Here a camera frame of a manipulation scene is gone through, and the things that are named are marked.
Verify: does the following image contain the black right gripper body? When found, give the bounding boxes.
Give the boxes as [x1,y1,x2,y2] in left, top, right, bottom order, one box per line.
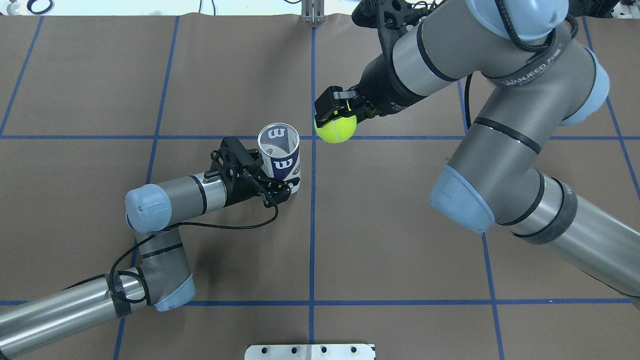
[358,54,426,116]

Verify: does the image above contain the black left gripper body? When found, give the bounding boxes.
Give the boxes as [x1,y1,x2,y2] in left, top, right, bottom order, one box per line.
[220,165,260,207]

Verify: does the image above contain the yellow tennis ball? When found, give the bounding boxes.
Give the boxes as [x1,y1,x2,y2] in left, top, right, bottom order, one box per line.
[314,115,358,144]

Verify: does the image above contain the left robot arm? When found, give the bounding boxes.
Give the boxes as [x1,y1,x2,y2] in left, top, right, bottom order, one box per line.
[1,167,300,360]

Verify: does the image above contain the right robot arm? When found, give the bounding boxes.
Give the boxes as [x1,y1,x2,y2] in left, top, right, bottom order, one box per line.
[314,0,640,307]

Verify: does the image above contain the brown paper table cover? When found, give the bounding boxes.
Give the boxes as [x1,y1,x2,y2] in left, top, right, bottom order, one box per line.
[0,13,639,360]

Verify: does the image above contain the blue tape roll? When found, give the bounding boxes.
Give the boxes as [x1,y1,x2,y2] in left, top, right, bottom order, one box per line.
[26,0,55,16]

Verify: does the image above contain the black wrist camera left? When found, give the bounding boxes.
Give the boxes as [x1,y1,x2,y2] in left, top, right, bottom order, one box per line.
[210,136,264,179]

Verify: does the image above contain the aluminium frame post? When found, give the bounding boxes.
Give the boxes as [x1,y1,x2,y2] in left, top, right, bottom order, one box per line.
[301,0,326,25]

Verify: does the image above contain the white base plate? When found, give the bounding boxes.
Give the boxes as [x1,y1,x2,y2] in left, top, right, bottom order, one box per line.
[244,343,377,360]

